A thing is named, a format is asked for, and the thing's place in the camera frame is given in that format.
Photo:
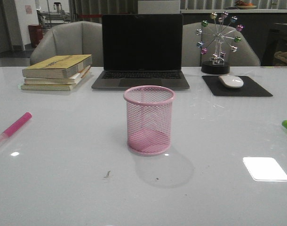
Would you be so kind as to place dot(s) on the pink highlighter pen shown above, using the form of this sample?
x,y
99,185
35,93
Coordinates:
x,y
7,133

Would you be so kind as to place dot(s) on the pink mesh pen holder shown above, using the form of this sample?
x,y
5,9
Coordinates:
x,y
149,109

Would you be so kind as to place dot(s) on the grey open laptop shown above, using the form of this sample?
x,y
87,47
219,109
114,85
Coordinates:
x,y
142,49

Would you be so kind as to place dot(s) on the middle cream book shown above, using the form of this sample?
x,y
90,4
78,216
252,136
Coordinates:
x,y
76,78

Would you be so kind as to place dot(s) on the bottom pale book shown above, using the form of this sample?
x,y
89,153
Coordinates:
x,y
48,87

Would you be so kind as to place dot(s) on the ferris wheel desk ornament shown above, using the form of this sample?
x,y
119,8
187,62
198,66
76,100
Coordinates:
x,y
217,40

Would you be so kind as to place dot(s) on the right grey armchair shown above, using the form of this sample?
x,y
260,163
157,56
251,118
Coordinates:
x,y
191,56

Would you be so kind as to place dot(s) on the grey armchair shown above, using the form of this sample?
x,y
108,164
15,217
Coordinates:
x,y
191,56
75,38

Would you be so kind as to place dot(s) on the top yellow book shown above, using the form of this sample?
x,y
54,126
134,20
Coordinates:
x,y
58,67

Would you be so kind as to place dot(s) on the white computer mouse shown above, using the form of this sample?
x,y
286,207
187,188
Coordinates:
x,y
231,81

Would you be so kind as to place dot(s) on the left grey armchair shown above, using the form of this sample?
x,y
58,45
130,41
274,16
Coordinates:
x,y
75,38

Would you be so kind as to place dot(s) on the black mouse pad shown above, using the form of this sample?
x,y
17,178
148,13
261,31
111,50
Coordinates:
x,y
250,88

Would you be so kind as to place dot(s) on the red trash bin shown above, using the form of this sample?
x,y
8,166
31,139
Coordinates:
x,y
36,34

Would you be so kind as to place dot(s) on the fruit bowl on counter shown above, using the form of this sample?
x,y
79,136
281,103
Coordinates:
x,y
244,5

